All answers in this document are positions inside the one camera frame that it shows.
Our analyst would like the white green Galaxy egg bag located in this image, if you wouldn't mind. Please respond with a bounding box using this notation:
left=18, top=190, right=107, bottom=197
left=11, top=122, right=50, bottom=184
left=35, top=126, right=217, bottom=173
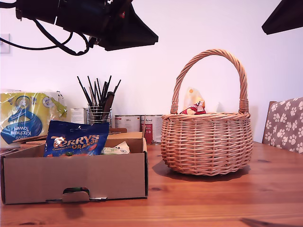
left=101, top=141, right=131, bottom=156

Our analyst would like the blue Terry's chocolate orange bag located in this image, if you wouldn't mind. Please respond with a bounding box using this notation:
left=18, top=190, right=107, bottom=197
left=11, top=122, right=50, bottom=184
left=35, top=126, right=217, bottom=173
left=44, top=120, right=110, bottom=158

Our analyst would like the brown cardboard box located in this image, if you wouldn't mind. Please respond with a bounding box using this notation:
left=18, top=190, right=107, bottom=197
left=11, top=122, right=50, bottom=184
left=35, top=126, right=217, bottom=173
left=0, top=131, right=149, bottom=205

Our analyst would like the black chopstick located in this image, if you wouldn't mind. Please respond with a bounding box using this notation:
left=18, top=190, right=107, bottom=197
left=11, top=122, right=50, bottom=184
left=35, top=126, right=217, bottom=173
left=96, top=78, right=104, bottom=105
left=100, top=75, right=112, bottom=107
left=94, top=81, right=100, bottom=107
left=77, top=75, right=94, bottom=108
left=87, top=75, right=98, bottom=107
left=109, top=79, right=122, bottom=107

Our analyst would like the pale yellow egg bag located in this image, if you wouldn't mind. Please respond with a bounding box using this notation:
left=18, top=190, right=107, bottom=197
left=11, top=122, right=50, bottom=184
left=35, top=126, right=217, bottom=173
left=183, top=86, right=205, bottom=112

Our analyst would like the white label food can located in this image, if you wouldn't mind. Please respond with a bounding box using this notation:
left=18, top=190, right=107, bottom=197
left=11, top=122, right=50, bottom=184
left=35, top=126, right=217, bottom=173
left=115, top=115, right=142, bottom=133

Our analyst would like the red cookie print egg bag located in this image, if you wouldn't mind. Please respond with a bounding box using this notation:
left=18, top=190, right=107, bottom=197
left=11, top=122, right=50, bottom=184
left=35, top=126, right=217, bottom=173
left=179, top=100, right=207, bottom=115

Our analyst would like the white printed carton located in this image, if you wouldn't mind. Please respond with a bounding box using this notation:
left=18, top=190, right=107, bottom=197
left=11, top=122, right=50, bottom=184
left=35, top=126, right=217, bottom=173
left=70, top=107, right=90, bottom=124

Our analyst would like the red label food can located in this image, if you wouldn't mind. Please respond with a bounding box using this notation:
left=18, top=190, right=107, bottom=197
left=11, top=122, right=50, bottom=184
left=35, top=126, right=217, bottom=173
left=140, top=114, right=164, bottom=145

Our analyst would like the paw print covered chair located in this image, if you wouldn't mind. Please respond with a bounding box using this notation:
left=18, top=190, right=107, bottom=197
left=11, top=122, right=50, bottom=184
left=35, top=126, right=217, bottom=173
left=261, top=97, right=303, bottom=154

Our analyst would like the kitchen towel roll pack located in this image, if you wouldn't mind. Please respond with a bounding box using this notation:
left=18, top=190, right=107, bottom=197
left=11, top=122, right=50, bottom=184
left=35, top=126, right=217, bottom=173
left=0, top=89, right=68, bottom=150

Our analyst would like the brown cork coaster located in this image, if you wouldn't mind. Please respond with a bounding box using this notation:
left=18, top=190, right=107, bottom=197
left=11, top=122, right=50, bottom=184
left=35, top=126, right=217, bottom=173
left=13, top=134, right=49, bottom=143
left=20, top=141, right=45, bottom=148

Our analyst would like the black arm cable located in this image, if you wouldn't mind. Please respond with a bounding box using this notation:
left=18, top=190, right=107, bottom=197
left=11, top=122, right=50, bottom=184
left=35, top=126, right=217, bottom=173
left=0, top=32, right=73, bottom=50
left=34, top=18, right=92, bottom=56

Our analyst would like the brown wooden utensil handle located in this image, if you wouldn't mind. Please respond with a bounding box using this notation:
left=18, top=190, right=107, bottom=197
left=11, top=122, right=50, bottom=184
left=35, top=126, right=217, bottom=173
left=104, top=91, right=116, bottom=120

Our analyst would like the white wall switch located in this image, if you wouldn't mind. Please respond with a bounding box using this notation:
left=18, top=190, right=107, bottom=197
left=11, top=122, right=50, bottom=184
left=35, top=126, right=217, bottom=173
left=0, top=33, right=11, bottom=55

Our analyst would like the woven wicker basket with handle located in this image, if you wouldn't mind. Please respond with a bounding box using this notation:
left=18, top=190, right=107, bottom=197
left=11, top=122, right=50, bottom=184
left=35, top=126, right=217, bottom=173
left=160, top=49, right=254, bottom=176

